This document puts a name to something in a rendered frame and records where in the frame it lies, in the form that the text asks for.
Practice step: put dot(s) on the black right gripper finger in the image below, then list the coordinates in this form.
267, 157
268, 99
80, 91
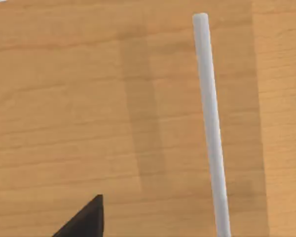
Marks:
88, 219

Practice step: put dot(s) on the wooden door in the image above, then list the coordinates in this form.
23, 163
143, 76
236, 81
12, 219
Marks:
64, 98

